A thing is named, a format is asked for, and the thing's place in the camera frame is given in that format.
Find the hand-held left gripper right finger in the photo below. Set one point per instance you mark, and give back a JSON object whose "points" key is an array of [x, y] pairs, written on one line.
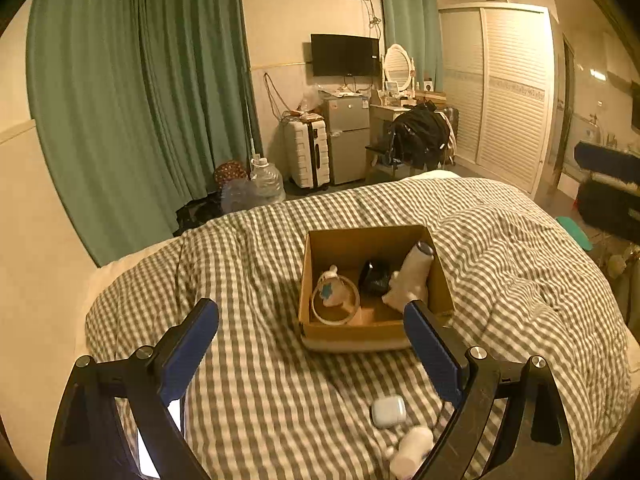
{"points": [[432, 355]]}

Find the white fuzzy hair dryer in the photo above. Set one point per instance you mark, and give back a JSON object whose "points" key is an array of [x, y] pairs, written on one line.
{"points": [[411, 275]]}

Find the oval white vanity mirror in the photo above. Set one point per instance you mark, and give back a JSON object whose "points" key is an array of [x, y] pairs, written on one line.
{"points": [[397, 65]]}

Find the small silver fridge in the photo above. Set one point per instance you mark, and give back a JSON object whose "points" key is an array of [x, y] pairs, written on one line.
{"points": [[347, 140]]}

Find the clear water jug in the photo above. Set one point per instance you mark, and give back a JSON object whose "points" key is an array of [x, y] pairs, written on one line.
{"points": [[266, 182], [237, 197]]}

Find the narrow teal curtain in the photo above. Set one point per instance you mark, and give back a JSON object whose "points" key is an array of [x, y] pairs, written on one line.
{"points": [[407, 20]]}

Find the white hard suitcase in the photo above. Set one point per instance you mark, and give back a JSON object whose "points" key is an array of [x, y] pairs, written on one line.
{"points": [[305, 152]]}

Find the black wall television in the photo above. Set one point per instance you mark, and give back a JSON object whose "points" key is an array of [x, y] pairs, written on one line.
{"points": [[344, 55]]}

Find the white louvred wardrobe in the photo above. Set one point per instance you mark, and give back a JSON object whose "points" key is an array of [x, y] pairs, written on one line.
{"points": [[505, 95]]}

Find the white dressing table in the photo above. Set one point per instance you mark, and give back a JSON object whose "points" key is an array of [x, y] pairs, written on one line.
{"points": [[382, 112]]}

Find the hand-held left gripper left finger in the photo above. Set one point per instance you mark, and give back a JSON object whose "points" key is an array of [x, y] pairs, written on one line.
{"points": [[187, 355]]}

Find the white flat phone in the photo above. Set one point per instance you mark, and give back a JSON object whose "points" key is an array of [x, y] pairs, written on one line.
{"points": [[150, 452]]}

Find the brown cardboard box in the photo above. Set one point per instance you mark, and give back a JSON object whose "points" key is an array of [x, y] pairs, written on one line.
{"points": [[350, 337]]}

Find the dark clothes pile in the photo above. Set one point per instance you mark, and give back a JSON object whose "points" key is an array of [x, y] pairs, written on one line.
{"points": [[197, 215]]}

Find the black jacket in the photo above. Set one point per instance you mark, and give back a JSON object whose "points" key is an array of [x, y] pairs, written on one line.
{"points": [[422, 135]]}

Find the black round speaker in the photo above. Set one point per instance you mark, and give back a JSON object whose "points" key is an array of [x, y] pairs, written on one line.
{"points": [[375, 277]]}

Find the teal round object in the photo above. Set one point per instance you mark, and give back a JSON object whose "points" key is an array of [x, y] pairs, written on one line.
{"points": [[575, 232]]}

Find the wide green curtain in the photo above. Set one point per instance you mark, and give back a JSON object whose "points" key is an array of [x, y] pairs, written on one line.
{"points": [[95, 110]]}

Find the red patterned bag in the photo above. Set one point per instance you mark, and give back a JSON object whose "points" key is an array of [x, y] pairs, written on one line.
{"points": [[229, 171]]}

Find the white plastic bottle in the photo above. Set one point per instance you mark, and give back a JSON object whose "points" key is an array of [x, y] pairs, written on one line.
{"points": [[411, 449]]}

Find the grey checked blanket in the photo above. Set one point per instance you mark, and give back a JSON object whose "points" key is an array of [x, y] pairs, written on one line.
{"points": [[260, 280]]}

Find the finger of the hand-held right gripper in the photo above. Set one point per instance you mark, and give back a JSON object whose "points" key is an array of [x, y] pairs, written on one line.
{"points": [[607, 160]]}

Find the white earbuds case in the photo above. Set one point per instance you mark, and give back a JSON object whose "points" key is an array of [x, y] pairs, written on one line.
{"points": [[388, 411]]}

